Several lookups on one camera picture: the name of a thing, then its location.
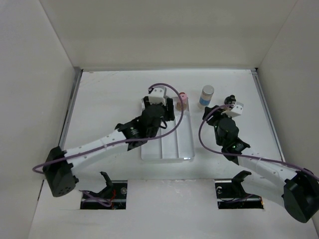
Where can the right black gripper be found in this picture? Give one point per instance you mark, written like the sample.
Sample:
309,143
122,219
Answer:
216,115

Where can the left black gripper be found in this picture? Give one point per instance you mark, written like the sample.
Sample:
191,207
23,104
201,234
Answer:
168,107

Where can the black grinder top spice bottle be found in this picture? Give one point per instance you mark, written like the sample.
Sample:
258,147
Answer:
230,100

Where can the pink cap spice bottle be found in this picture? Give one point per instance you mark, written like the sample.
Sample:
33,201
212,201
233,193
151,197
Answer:
182,104

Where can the blue label silver-cap jar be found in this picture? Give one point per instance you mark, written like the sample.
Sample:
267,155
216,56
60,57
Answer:
206,96

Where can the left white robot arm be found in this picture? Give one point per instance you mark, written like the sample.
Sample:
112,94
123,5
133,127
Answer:
61,166

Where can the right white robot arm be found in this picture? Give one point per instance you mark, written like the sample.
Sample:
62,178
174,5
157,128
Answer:
294,188

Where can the clear plastic organizer tray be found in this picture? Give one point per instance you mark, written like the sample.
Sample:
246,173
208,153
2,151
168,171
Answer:
175,147

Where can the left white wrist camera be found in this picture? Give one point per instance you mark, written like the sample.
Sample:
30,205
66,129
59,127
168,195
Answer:
157,95

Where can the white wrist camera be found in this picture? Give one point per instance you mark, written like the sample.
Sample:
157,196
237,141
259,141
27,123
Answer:
235,110
157,95

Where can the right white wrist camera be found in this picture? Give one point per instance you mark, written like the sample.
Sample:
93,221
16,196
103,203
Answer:
235,110

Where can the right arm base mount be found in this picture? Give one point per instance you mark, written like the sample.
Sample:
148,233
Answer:
231,195

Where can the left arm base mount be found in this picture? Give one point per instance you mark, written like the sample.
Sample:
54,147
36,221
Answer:
112,197

